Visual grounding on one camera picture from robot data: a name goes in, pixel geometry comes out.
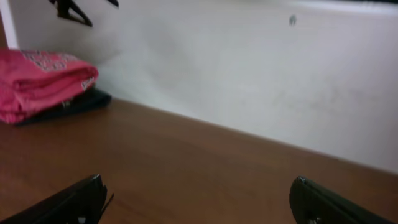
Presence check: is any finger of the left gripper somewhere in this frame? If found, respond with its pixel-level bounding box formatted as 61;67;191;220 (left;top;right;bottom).
107;0;119;7
49;0;93;27

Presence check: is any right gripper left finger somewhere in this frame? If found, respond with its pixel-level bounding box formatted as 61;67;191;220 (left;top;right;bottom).
1;174;113;224

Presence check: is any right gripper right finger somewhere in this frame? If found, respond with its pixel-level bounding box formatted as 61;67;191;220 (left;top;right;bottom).
289;176;394;224

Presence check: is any salmon red t-shirt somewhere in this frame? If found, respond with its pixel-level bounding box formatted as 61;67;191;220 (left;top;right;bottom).
1;49;99;113

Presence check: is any folded navy blue garment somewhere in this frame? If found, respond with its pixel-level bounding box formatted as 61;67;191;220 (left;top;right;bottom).
16;87;113;126

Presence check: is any folded red soccer shirt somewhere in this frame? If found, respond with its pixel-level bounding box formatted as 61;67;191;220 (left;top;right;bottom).
1;96;76;126

